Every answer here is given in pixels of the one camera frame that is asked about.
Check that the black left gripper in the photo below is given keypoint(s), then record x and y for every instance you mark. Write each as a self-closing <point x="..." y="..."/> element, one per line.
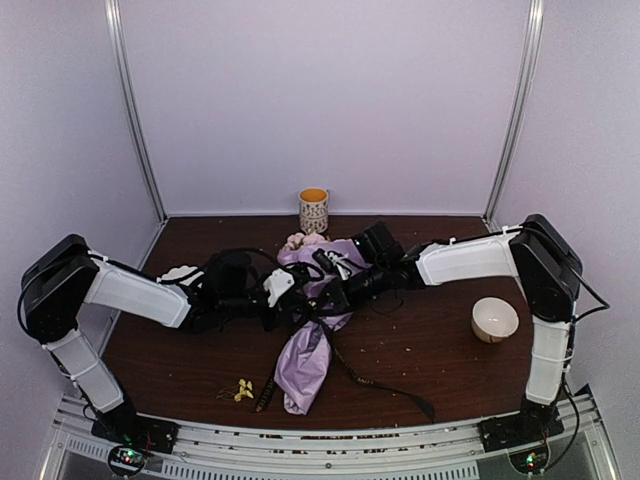
<point x="287" y="302"/>

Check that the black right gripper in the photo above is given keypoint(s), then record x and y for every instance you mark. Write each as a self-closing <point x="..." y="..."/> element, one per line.
<point x="340" y="297"/>

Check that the black printed ribbon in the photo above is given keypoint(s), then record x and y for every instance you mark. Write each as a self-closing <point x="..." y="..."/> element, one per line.
<point x="330" y="325"/>

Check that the pink rose stem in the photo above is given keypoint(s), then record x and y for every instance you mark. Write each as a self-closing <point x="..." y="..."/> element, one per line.
<point x="299" y="240"/>

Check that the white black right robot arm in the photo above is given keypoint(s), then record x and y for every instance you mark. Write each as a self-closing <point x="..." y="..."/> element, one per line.
<point x="532" y="255"/>

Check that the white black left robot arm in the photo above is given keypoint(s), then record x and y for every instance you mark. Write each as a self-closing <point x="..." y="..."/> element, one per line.
<point x="71" y="277"/>

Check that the floral ceramic mug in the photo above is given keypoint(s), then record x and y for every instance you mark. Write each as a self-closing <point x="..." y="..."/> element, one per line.
<point x="313" y="210"/>

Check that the fallen yellow flower sprig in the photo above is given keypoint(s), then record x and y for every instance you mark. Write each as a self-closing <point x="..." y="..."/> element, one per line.
<point x="243" y="389"/>

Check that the white scalloped bowl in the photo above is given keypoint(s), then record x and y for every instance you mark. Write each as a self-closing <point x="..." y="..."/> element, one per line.
<point x="180" y="275"/>

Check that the white round bowl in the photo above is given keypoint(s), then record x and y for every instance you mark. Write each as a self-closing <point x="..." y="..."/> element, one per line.
<point x="493" y="320"/>

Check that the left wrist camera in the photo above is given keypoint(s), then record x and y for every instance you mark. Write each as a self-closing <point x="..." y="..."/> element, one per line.
<point x="276" y="285"/>

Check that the front aluminium rail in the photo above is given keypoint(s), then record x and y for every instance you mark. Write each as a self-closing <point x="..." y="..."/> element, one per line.
<point x="451" y="450"/>

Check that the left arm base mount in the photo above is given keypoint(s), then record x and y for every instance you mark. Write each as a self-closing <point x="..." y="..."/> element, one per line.
<point x="130" y="455"/>

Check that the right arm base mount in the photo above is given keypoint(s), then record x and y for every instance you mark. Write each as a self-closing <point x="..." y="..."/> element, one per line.
<point x="526" y="441"/>

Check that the right aluminium frame post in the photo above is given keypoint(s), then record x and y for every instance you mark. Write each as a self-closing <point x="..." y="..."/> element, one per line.
<point x="529" y="59"/>

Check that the aluminium frame post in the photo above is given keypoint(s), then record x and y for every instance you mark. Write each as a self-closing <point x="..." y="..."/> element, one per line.
<point x="116" y="32"/>
<point x="529" y="59"/>

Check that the left aluminium frame post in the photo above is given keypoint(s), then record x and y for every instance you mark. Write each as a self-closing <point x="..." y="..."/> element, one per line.
<point x="116" y="32"/>

